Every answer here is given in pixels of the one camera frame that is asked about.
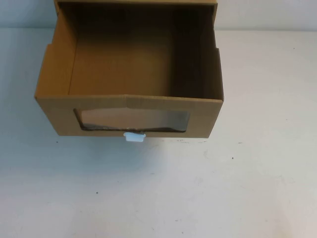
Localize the white plastic drawer handle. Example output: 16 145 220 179
123 132 146 143

